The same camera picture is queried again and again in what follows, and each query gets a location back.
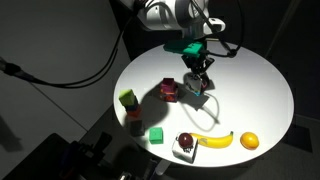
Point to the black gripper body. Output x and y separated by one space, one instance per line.
198 63

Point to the black white patterned soft block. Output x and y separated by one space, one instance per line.
194 85

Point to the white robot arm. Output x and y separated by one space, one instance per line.
160 16

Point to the magenta multicoloured soft block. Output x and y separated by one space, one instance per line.
168 90

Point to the yellow toy banana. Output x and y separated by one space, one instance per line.
213 142

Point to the dark red toy plum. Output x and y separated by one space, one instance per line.
185 140

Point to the lime green toy block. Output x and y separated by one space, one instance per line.
127 97

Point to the toy orange fruit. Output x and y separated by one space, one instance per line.
249 140

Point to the white checkered soft block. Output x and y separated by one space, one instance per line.
184 155

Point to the grey toy block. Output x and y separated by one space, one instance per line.
137 128

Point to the white table leg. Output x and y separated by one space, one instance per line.
161 167

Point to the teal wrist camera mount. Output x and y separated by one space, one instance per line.
185 47

